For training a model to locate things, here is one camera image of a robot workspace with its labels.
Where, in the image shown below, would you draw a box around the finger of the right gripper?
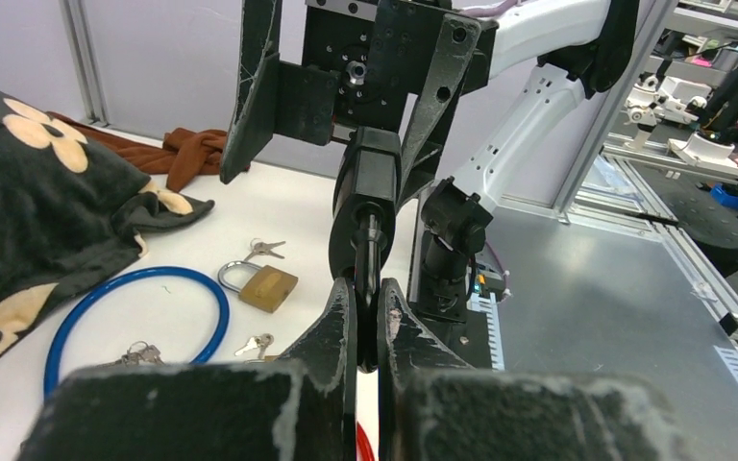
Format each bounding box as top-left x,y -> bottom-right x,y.
397,13 -> 481,206
220,0 -> 283,183

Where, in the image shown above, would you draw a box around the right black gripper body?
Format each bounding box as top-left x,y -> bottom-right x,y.
274,1 -> 497,145

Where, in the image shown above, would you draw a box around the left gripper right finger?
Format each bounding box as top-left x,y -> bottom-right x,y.
377,279 -> 693,460

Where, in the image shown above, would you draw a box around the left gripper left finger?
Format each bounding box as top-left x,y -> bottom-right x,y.
18,279 -> 357,460

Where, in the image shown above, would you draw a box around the red cable lock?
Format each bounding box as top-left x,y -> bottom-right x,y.
356,422 -> 375,461

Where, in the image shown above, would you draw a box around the large brass padlock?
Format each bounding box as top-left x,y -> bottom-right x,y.
216,260 -> 299,313

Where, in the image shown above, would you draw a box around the black padlock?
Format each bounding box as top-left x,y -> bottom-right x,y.
329,127 -> 401,374

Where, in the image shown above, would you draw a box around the blue cable lock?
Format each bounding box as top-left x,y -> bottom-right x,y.
42,266 -> 232,399

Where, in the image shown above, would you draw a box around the blue lock keys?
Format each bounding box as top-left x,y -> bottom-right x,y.
114,341 -> 163,366

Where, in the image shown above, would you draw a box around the brown cloth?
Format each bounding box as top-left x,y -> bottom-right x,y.
50,111 -> 227,192

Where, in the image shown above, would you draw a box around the small padlock keys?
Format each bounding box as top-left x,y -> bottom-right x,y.
234,333 -> 274,361

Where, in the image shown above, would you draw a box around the large padlock keys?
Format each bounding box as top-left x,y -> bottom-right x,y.
244,238 -> 285,261

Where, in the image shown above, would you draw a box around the black floral pillow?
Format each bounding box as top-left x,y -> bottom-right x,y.
0,90 -> 213,357

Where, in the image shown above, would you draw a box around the background lab equipment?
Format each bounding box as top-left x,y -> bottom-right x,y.
598,0 -> 738,281

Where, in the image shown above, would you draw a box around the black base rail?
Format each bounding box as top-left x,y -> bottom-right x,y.
455,262 -> 512,371

